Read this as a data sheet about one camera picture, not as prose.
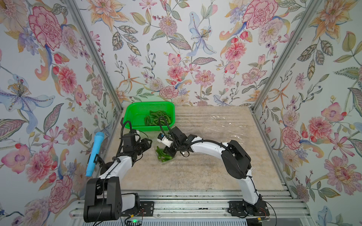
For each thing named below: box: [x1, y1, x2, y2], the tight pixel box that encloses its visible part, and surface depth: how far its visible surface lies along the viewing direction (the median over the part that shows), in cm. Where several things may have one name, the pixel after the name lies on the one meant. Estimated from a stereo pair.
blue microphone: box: [85, 131, 106, 178], surface depth 73 cm
